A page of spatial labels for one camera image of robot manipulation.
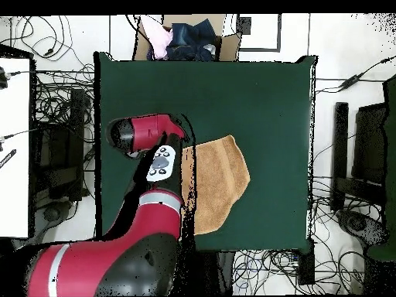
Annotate pink garment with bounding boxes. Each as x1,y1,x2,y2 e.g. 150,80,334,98
140,16,174,60

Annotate black equipment stand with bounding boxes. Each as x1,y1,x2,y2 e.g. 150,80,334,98
36,87,86,202
330,101,387,211

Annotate brown cardboard box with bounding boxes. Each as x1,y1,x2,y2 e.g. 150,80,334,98
133,14,242,62

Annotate black power box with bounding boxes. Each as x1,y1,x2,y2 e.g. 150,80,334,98
297,237,316,285

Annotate tangled floor cables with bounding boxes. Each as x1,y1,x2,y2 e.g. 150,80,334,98
231,224,367,296

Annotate dark green fabric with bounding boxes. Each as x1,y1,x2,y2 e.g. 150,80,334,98
367,75,396,261

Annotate orange-brown terry towel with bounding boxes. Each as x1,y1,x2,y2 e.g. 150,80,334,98
181,135,251,236

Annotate black power adapter with cable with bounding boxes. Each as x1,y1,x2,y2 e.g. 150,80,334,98
315,55,396,95

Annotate tangled black cables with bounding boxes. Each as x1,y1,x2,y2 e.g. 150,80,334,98
0,15,95,140

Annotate dark blue jeans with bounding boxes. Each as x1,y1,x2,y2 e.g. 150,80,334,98
166,19,219,62

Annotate dark green table cloth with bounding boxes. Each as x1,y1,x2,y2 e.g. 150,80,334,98
94,51,316,253

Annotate white desk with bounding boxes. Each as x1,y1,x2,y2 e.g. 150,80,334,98
0,56,32,239

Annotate black cable bundle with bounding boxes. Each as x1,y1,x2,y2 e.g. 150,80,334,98
309,176,384,224

